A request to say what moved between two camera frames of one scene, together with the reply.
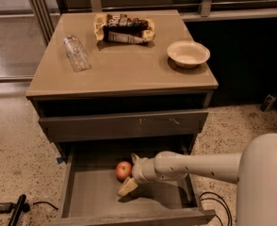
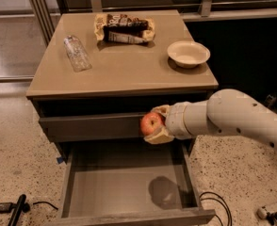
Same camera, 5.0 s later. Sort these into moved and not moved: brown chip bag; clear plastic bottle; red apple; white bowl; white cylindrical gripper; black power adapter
Moved: red apple; white cylindrical gripper
Not moved: black power adapter; clear plastic bottle; brown chip bag; white bowl
